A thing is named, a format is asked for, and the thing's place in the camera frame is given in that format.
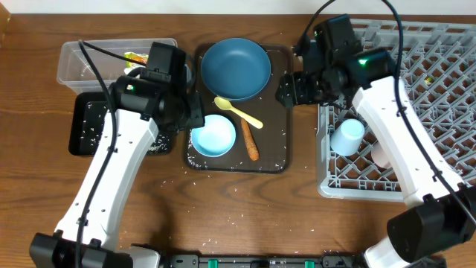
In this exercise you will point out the light blue bowl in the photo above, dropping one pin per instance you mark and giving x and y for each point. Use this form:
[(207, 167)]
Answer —
[(215, 138)]

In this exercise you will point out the black rectangular tray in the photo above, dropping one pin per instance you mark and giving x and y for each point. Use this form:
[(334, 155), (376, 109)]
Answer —
[(80, 102)]

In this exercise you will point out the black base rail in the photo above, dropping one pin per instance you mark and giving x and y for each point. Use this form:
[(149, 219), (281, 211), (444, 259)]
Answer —
[(196, 259)]

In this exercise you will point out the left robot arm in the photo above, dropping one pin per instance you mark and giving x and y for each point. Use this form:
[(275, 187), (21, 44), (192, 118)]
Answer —
[(88, 233)]

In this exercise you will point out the light blue plastic cup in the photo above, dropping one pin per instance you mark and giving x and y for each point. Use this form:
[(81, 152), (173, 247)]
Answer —
[(347, 138)]

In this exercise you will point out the yellow plastic spoon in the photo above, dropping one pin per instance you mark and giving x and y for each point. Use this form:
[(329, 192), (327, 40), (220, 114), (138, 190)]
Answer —
[(226, 105)]

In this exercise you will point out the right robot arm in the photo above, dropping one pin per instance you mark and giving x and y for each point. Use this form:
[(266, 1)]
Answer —
[(440, 207)]

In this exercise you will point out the dark brown serving tray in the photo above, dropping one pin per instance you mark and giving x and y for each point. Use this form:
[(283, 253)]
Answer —
[(273, 141)]

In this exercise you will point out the dark blue plate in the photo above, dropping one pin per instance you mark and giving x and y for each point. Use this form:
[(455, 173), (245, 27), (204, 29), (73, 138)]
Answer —
[(236, 69)]

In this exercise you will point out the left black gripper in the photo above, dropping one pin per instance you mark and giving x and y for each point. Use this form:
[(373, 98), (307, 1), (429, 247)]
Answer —
[(191, 114)]

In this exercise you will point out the yellow green snack wrapper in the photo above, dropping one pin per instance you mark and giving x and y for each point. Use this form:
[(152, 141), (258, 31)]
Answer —
[(135, 60)]

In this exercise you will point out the pink plastic cup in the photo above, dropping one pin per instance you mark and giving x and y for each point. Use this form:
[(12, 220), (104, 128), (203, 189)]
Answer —
[(379, 157)]

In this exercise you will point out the grey dishwasher rack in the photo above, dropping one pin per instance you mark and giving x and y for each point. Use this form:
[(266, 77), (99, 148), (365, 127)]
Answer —
[(438, 68)]

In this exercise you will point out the clear plastic waste bin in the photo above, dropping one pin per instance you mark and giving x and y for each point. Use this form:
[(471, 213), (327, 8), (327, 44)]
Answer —
[(75, 72)]

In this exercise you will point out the white rice pile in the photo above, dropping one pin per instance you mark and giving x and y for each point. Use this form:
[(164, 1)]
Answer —
[(160, 143)]

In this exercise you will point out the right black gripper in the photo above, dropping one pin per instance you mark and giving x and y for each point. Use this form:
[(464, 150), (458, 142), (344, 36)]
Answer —
[(288, 91)]

